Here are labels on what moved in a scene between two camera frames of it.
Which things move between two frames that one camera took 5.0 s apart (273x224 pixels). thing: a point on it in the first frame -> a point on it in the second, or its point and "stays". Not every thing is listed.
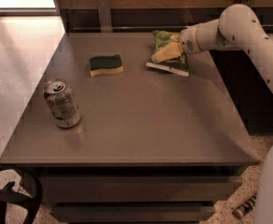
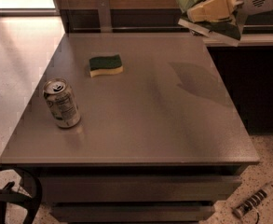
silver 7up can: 61,102 stays
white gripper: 188,41 -> 253,0
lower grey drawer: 132,212 stays
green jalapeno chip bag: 179,65 -> 226,30
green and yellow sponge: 101,65 stays
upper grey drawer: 144,189 stays
